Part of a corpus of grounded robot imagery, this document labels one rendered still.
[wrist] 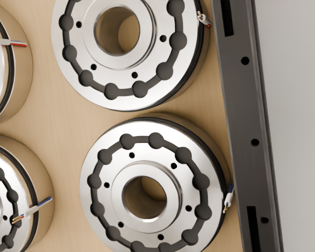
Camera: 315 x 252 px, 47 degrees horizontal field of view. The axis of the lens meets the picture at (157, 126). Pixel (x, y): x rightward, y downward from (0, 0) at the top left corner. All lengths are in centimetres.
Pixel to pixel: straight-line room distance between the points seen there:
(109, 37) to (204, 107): 8
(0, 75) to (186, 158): 15
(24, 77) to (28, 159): 6
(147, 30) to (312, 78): 20
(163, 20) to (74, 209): 17
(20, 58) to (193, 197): 16
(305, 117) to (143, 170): 20
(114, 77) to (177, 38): 5
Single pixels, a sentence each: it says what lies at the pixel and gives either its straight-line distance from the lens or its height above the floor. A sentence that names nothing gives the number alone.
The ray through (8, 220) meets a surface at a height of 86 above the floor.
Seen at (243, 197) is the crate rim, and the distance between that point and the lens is 16.
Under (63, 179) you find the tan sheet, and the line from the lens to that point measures 31.
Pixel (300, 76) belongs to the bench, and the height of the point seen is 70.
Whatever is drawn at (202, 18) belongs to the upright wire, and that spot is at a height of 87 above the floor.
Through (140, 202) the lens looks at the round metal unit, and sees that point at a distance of 26.
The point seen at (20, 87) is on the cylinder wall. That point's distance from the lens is 30.
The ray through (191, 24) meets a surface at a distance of 22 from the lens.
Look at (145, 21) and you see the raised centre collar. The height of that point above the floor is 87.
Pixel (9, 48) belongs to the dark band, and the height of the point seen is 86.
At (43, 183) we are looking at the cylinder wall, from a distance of 30.
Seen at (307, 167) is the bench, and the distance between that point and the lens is 39.
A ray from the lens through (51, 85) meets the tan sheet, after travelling 30.
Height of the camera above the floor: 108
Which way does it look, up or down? 71 degrees down
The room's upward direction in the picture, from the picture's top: 117 degrees counter-clockwise
